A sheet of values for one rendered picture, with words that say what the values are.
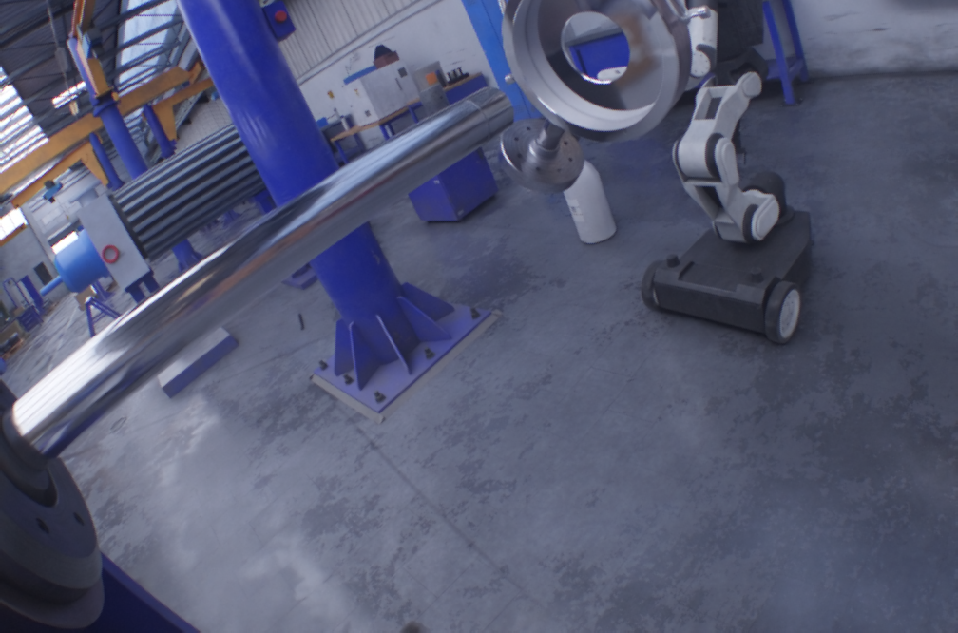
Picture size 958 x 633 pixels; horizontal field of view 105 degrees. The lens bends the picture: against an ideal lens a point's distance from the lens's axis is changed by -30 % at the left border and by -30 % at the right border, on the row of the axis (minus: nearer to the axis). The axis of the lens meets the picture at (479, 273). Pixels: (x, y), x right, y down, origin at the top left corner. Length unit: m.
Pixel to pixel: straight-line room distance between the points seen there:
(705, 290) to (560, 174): 0.84
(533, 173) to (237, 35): 1.45
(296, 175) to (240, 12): 0.72
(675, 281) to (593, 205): 0.91
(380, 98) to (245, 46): 5.16
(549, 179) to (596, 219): 1.57
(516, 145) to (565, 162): 0.12
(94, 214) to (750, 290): 3.83
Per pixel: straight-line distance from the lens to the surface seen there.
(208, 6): 2.26
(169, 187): 4.07
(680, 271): 1.91
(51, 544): 0.54
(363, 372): 2.43
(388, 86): 7.35
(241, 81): 2.20
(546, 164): 1.17
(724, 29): 1.82
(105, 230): 3.98
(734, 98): 1.81
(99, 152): 14.31
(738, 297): 1.76
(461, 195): 3.85
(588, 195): 2.65
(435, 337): 2.43
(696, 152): 1.69
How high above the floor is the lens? 1.20
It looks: 24 degrees down
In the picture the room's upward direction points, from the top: 25 degrees counter-clockwise
